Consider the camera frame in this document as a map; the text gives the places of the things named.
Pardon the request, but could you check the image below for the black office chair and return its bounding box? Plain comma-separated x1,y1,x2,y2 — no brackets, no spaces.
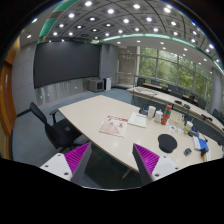
29,101,88,152

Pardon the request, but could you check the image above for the green lidded cup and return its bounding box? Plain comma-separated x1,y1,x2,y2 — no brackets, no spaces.
184,121,193,134

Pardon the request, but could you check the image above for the grey cabinet box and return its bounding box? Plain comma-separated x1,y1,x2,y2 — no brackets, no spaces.
89,80,104,92

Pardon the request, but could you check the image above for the long rear conference table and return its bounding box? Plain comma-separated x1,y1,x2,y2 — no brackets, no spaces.
128,86,224,136

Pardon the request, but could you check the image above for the red and white booklet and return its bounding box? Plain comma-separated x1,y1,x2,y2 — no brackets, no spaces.
100,115,128,137

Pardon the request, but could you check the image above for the white paper document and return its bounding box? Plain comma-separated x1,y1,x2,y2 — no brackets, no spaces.
128,112,147,128

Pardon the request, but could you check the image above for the blue and white book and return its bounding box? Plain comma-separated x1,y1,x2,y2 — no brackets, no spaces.
193,137,209,151

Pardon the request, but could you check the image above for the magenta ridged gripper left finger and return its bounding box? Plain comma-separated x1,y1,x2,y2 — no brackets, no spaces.
41,143,92,184

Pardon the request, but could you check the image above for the white paper cup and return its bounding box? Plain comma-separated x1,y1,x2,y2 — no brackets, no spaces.
148,106,156,119

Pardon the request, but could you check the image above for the black round mouse pad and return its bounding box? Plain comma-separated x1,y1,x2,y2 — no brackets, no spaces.
158,134,177,153

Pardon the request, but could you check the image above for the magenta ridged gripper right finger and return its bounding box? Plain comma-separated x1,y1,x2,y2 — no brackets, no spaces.
132,144,179,185

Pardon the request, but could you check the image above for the large dark projection screen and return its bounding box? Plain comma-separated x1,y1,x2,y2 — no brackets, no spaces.
33,41,101,88

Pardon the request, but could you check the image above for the white jar container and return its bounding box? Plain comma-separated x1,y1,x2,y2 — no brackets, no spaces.
154,110,163,123

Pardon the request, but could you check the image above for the wooden door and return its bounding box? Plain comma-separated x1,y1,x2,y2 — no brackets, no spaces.
0,62,17,159

